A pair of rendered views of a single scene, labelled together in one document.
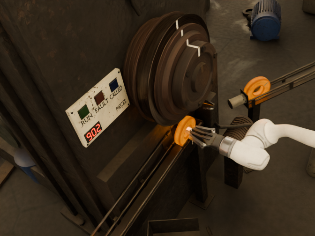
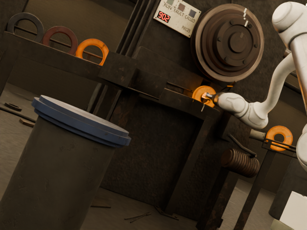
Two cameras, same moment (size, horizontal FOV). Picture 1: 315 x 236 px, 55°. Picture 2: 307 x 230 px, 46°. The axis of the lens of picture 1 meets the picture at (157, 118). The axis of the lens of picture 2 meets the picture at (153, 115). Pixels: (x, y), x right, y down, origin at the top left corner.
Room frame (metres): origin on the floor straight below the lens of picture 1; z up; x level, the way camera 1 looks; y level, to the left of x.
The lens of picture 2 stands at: (-1.07, -0.92, 0.50)
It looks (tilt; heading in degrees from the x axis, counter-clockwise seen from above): 1 degrees up; 27
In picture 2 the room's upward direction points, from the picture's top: 24 degrees clockwise
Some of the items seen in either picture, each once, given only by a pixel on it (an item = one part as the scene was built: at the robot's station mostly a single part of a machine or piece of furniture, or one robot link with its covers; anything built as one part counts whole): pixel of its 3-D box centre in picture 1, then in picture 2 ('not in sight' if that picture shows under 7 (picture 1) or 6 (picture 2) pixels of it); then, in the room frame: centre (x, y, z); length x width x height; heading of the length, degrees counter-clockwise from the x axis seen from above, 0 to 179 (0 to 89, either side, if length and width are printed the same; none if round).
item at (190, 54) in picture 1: (196, 77); (236, 42); (0.97, -0.19, 1.11); 0.28 x 0.06 x 0.28; 136
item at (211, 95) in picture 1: (206, 110); (229, 122); (1.22, -0.27, 0.68); 0.11 x 0.08 x 0.24; 46
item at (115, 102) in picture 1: (101, 107); (177, 14); (0.87, 0.19, 1.15); 0.26 x 0.02 x 0.18; 136
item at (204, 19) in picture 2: (176, 71); (228, 43); (1.04, -0.12, 1.11); 0.47 x 0.06 x 0.47; 136
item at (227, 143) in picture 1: (228, 146); (223, 100); (0.88, -0.29, 0.75); 0.09 x 0.06 x 0.09; 136
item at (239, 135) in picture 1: (236, 154); (226, 193); (1.18, -0.45, 0.27); 0.22 x 0.13 x 0.53; 136
